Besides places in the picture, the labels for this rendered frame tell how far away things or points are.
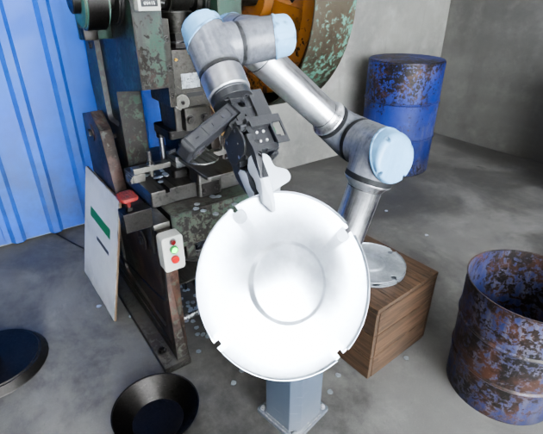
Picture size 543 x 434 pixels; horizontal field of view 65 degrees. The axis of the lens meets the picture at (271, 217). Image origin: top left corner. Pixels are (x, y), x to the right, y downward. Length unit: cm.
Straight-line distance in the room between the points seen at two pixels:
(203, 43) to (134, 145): 115
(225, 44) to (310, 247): 36
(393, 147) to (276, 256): 44
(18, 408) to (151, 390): 48
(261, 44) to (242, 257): 37
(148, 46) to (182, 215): 57
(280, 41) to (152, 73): 77
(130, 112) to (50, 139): 102
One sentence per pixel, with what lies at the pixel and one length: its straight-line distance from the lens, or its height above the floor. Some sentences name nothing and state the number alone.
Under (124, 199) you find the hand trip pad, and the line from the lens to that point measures 143.
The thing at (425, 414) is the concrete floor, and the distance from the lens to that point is 177.
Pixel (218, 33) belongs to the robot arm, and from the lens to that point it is 77.
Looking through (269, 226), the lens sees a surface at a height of 103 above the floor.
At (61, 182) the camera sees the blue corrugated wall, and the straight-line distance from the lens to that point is 285.
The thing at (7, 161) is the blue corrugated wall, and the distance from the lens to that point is 278.
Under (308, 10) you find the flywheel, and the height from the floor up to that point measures 129.
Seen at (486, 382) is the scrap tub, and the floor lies 15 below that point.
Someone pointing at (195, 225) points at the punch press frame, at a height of 58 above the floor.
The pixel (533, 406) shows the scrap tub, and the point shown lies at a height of 10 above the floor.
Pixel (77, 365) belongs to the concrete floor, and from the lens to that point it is 199.
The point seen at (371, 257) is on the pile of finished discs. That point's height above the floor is 38.
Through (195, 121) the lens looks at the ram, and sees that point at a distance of 161.
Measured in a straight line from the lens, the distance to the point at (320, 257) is 69.
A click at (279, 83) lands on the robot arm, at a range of 96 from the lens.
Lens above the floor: 135
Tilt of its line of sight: 28 degrees down
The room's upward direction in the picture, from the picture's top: straight up
